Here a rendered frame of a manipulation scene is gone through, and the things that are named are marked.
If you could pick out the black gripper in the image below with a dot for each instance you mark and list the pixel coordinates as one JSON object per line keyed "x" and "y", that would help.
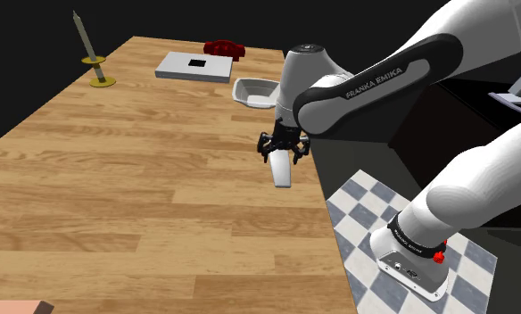
{"x": 285, "y": 137}

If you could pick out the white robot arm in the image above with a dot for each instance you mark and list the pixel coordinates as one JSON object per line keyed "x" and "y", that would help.
{"x": 469, "y": 191}

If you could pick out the white flat oblong bar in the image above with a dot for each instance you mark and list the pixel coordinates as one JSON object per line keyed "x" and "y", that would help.
{"x": 281, "y": 169}

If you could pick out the white shallow bowl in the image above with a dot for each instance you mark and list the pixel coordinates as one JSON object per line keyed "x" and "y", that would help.
{"x": 254, "y": 93}

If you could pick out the white flat box, black square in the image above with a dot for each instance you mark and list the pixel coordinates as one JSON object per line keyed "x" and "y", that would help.
{"x": 208, "y": 69}

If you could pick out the red lumpy object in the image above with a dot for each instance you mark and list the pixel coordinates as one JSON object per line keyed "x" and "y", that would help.
{"x": 223, "y": 48}

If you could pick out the grey candle on yellow holder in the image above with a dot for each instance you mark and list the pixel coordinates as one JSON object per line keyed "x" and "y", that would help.
{"x": 96, "y": 65}

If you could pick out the pink flat block, brown end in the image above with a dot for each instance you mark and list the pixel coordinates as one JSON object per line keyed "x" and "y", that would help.
{"x": 8, "y": 308}

